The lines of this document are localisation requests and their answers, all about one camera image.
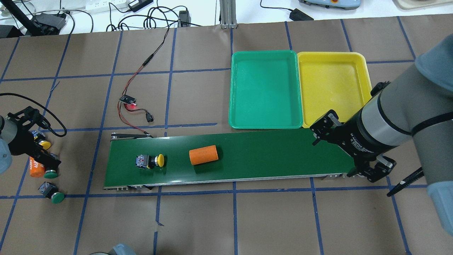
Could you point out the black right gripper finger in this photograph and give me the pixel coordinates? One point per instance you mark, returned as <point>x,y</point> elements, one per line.
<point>325,128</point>
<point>382,168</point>

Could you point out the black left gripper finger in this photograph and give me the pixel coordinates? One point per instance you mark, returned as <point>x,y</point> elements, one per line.
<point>44,157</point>

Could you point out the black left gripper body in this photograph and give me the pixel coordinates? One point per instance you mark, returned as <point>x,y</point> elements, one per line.
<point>22,142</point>

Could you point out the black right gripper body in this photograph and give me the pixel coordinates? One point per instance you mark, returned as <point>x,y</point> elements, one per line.
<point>348,139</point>

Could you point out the yellow push button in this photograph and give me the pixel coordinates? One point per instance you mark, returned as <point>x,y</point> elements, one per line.
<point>150,161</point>
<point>41,139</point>

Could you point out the plain orange cylinder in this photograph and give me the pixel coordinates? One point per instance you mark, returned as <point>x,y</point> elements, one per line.
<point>203,155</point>

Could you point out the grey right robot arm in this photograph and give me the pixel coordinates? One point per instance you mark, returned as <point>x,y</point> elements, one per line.
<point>417,105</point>

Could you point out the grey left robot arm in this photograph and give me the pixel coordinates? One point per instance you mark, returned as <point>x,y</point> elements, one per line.
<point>5,155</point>

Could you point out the green push button near cylinder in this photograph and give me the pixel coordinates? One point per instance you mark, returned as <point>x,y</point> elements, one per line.
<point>51,172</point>

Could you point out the orange cylinder with label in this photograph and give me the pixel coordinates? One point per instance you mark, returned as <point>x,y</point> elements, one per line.
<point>36,169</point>

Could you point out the green push button apart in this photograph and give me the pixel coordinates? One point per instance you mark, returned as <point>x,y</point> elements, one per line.
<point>50,191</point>

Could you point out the yellow plastic tray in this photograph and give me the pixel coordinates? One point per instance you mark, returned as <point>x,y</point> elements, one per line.
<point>332,80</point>

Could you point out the green plastic tray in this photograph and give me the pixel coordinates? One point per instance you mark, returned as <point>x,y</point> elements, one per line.
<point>265,90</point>

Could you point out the green conveyor belt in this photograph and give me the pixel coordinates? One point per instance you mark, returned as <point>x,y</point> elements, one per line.
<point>243,156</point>

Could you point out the small black controller board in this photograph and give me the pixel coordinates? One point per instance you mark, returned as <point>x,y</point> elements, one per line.
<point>128,100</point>

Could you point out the black power adapter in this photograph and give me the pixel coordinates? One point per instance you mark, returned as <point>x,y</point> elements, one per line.
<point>298,15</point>

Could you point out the blue teach pendant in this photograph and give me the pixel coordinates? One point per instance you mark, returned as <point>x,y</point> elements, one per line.
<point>339,4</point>

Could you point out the white power strip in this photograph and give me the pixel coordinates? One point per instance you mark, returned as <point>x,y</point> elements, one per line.
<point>97,6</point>

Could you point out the aluminium frame post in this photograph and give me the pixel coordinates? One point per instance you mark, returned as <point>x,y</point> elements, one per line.
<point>228,14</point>

